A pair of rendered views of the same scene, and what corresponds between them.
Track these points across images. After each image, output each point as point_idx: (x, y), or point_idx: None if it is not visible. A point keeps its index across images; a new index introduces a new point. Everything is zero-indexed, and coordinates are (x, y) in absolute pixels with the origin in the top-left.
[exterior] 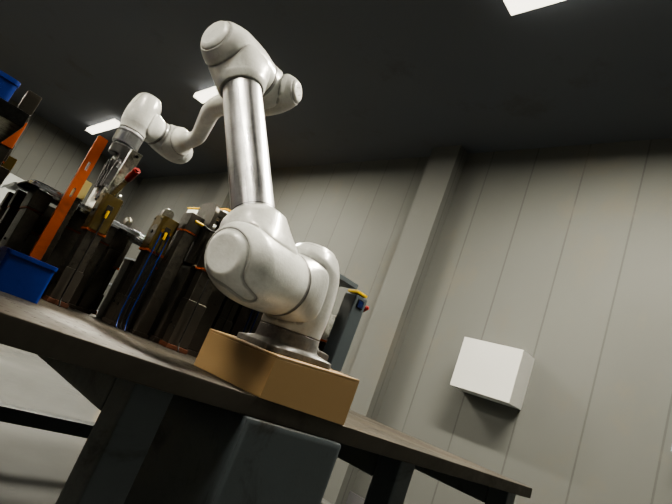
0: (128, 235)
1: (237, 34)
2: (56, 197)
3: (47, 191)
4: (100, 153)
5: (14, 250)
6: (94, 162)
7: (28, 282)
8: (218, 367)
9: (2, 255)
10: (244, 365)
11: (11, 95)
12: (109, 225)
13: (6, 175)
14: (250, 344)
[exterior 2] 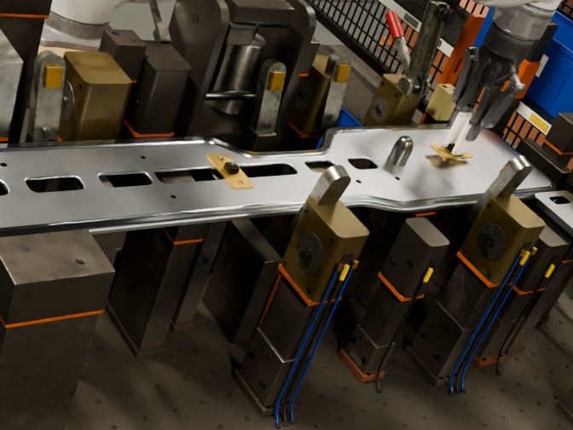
0: (400, 183)
1: None
2: (491, 160)
3: (493, 150)
4: (460, 36)
5: (340, 108)
6: (453, 52)
7: None
8: None
9: (349, 124)
10: None
11: (487, 13)
12: (367, 113)
13: (518, 145)
14: (111, 27)
